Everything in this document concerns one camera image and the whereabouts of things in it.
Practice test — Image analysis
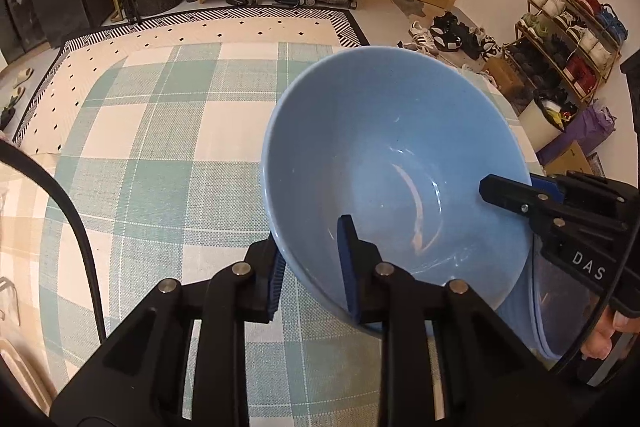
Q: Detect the cream rug black border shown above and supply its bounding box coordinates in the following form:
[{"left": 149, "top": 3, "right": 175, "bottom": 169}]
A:
[{"left": 12, "top": 6, "right": 372, "bottom": 155}]

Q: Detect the teal checked tablecloth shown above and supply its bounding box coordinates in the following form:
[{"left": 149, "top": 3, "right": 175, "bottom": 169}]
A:
[{"left": 0, "top": 42, "right": 546, "bottom": 427}]

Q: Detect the light blue bowl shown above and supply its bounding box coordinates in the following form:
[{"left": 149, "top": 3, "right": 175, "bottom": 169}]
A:
[{"left": 260, "top": 46, "right": 533, "bottom": 340}]

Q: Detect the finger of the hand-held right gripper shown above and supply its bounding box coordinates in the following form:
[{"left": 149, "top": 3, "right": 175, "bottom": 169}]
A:
[
  {"left": 530, "top": 171, "right": 633, "bottom": 228},
  {"left": 478, "top": 174, "right": 568, "bottom": 233}
]

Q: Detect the dark grey refrigerator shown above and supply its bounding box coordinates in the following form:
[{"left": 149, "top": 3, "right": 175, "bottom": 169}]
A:
[{"left": 0, "top": 0, "right": 116, "bottom": 62}]

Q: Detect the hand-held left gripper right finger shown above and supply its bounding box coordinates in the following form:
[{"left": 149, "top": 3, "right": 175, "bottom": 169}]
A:
[{"left": 336, "top": 214, "right": 583, "bottom": 427}]

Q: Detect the assorted shoes group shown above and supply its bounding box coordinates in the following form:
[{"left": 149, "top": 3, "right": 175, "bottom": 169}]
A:
[{"left": 515, "top": 0, "right": 628, "bottom": 95}]

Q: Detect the large cream plate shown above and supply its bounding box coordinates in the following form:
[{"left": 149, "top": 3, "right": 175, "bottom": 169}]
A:
[{"left": 0, "top": 338, "right": 58, "bottom": 415}]

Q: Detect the black white shoes pile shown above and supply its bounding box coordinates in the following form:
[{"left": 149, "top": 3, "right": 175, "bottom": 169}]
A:
[{"left": 397, "top": 11, "right": 501, "bottom": 72}]

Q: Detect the flat cardboard box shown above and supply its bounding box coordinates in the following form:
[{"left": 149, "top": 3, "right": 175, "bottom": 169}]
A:
[{"left": 545, "top": 141, "right": 603, "bottom": 178}]

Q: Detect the brown cardboard box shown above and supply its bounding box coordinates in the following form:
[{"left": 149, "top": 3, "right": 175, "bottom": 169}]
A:
[{"left": 485, "top": 57, "right": 523, "bottom": 95}]

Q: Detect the grey floor mat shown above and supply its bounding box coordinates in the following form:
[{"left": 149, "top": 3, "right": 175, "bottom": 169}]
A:
[{"left": 390, "top": 0, "right": 426, "bottom": 18}]

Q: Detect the white trash bin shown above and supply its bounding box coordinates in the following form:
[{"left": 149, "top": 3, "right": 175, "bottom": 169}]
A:
[{"left": 517, "top": 99, "right": 566, "bottom": 152}]

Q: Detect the gold metal shoe rack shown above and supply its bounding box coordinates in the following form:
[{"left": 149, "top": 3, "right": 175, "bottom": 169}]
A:
[{"left": 502, "top": 0, "right": 628, "bottom": 105}]

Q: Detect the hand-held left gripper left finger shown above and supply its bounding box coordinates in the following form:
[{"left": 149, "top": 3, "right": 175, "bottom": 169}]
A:
[{"left": 50, "top": 234, "right": 287, "bottom": 427}]

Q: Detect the person's right hand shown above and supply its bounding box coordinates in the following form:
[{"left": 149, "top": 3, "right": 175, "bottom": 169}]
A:
[{"left": 581, "top": 309, "right": 640, "bottom": 359}]

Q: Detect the purple bag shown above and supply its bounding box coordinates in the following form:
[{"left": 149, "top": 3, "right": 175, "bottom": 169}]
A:
[{"left": 537, "top": 104, "right": 618, "bottom": 165}]

